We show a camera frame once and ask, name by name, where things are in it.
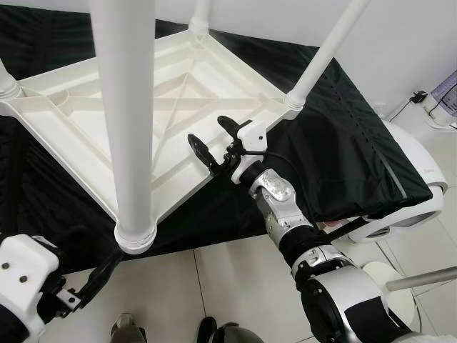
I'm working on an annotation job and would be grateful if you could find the white insect zapper lamp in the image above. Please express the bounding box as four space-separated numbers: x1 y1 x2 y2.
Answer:
428 70 457 119

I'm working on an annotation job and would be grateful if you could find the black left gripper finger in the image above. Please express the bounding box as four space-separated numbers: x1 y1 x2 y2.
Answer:
74 247 126 309

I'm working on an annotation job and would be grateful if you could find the white dome appliance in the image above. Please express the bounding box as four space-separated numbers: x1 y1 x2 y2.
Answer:
357 121 447 244

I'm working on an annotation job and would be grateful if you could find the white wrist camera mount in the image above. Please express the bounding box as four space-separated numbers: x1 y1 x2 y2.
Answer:
232 121 268 169
0 234 61 340

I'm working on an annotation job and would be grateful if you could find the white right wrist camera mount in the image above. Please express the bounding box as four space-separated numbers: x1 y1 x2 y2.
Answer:
232 121 268 169

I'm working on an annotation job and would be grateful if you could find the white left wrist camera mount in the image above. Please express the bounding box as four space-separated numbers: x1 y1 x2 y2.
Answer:
0 234 61 340

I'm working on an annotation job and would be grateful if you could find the white square cabinet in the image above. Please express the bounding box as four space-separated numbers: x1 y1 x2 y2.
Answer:
425 107 457 138

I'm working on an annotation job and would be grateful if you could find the white plastic table leg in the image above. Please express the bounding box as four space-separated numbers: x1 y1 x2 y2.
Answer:
283 0 372 114
189 0 213 38
0 57 22 101
89 0 159 256

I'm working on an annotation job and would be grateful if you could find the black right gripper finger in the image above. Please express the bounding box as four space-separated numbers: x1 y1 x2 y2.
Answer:
187 133 221 174
216 115 248 141

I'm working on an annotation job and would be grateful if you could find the white pedestal fan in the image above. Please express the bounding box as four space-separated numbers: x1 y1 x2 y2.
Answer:
361 261 457 328

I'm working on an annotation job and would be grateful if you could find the grey robot left foot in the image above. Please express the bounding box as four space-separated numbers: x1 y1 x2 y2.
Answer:
111 313 147 343

